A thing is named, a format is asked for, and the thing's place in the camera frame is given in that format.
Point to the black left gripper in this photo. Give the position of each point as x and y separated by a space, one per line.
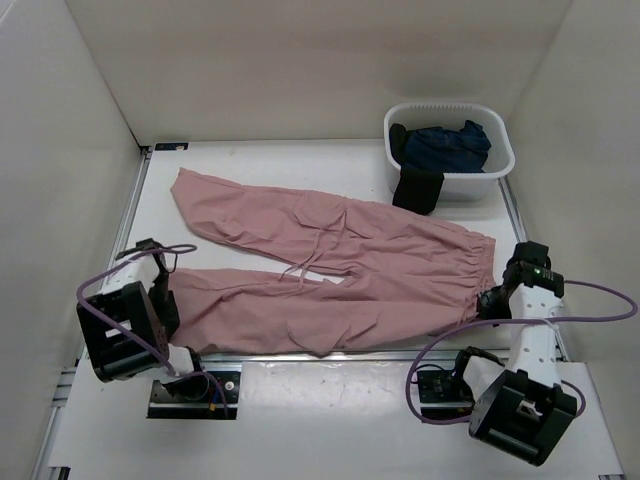
169 315

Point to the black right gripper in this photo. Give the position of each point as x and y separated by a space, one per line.
486 306

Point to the pink trousers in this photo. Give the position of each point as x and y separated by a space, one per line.
325 265

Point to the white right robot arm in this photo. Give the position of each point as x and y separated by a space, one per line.
519 406

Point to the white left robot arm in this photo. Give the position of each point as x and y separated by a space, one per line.
128 316

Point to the dark blue trousers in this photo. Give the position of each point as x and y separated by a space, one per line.
463 151

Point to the white plastic basket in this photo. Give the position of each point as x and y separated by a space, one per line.
452 115

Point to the black garment over basket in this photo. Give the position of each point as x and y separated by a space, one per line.
421 177

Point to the white front cover board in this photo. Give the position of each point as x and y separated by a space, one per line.
301 421

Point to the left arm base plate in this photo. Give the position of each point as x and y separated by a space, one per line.
198 398

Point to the aluminium table frame rail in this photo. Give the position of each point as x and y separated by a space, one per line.
353 169

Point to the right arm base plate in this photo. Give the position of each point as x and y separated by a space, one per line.
442 396

